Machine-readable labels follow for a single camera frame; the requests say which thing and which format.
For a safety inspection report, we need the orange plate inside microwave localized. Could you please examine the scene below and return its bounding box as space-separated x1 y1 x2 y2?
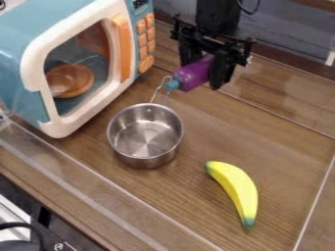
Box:
46 64 95 98

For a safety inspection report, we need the yellow toy banana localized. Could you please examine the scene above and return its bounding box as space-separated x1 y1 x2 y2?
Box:
204 161 258 230

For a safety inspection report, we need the clear acrylic barrier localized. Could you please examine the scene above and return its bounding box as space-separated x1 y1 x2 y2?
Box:
0 114 223 251

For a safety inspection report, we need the purple toy eggplant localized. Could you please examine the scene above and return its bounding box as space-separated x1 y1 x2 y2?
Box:
166 54 214 92

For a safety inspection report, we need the blue toy microwave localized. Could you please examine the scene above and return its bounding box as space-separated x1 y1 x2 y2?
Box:
0 0 156 138

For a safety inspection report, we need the silver pot with handle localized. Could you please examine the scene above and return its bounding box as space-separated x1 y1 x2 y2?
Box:
106 76 184 169

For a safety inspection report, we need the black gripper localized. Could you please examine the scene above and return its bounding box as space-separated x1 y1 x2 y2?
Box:
171 0 256 90

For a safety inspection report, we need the black cable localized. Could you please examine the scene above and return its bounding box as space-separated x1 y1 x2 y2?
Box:
0 222 44 251

